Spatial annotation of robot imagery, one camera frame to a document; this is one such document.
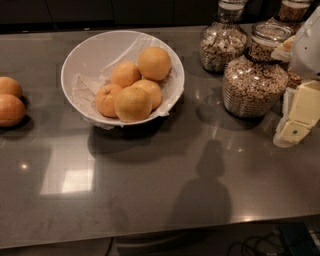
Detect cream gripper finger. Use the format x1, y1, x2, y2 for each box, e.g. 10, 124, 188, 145
271, 36, 295, 63
273, 80, 320, 148

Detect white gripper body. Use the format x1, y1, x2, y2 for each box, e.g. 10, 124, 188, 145
290, 6, 320, 80

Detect orange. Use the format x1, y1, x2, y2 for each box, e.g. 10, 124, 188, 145
137, 47, 172, 81
0, 94, 26, 127
110, 61, 141, 88
0, 77, 22, 98
95, 84, 122, 118
133, 79, 163, 110
114, 87, 152, 123

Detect white bowl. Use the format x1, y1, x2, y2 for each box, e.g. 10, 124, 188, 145
60, 30, 186, 128

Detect back right glass cereal jar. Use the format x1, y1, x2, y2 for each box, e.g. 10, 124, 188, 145
267, 0, 313, 89

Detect glass cereal jar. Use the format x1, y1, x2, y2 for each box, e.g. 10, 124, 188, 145
267, 0, 313, 89
199, 0, 248, 73
222, 22, 293, 118

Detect front glass cereal jar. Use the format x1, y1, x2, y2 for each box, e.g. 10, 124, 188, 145
222, 22, 293, 118

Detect back left glass cereal jar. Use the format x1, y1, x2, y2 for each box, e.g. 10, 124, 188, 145
199, 0, 248, 73

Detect dark box under table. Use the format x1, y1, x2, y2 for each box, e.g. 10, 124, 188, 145
279, 223, 320, 256

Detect white paper towel liner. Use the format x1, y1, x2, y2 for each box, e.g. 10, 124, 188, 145
71, 33, 185, 130

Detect black cables under table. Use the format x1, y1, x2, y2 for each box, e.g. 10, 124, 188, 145
226, 233, 284, 256

